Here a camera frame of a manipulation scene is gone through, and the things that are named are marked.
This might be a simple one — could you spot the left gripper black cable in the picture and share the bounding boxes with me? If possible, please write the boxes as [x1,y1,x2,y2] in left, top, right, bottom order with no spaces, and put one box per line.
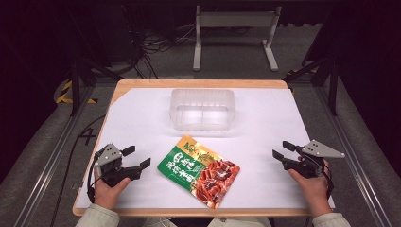
[86,150,107,204]

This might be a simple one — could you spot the black metal stand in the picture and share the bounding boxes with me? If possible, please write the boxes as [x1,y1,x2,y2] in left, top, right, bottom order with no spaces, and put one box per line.
[283,55,340,117]
[69,55,125,117]

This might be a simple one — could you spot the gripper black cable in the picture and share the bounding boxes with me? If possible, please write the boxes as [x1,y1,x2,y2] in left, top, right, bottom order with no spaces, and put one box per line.
[321,162,336,201]
[86,150,107,204]

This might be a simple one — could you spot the person's light clothing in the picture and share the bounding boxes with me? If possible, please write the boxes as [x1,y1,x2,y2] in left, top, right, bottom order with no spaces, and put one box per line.
[141,216,272,227]

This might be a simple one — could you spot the clear plastic container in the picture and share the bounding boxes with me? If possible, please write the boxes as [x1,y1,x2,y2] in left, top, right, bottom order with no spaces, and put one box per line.
[168,88,236,132]

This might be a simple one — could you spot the person's right hand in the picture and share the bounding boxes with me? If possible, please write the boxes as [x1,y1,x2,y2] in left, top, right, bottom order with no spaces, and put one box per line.
[288,158,333,218]

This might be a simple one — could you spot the yellow and black hazard tape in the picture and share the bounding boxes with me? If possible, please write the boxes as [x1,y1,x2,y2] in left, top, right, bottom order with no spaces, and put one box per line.
[55,79,97,105]

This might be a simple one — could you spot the tangle of black floor cables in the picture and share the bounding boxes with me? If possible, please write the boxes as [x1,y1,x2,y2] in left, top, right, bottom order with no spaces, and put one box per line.
[124,6,198,79]

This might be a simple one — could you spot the long black floor cable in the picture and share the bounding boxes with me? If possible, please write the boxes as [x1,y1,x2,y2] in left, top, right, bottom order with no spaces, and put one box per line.
[49,114,107,227]

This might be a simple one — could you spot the white metal stand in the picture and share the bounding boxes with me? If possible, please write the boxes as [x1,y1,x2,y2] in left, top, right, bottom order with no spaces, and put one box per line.
[192,5,283,72]

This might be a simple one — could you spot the white table sheet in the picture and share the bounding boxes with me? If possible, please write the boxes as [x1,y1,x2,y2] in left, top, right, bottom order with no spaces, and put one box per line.
[75,87,336,210]

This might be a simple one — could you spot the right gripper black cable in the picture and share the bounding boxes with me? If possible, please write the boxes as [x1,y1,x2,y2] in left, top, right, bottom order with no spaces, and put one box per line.
[321,162,336,201]

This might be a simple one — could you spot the person's left hand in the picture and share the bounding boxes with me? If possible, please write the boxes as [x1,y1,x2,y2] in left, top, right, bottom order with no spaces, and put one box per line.
[93,176,131,211]

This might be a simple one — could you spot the aluminium floor rail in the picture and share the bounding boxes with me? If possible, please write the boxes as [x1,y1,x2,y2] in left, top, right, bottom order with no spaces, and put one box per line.
[315,85,393,227]
[12,85,96,227]

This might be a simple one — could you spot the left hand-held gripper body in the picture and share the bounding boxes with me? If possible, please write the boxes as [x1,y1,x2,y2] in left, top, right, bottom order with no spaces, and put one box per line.
[94,143,143,187]

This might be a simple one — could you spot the green and red snack packet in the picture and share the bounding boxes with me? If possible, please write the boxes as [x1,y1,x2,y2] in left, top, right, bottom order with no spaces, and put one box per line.
[156,134,241,210]

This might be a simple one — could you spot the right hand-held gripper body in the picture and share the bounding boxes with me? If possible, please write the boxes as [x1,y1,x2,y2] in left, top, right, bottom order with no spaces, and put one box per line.
[282,139,346,180]

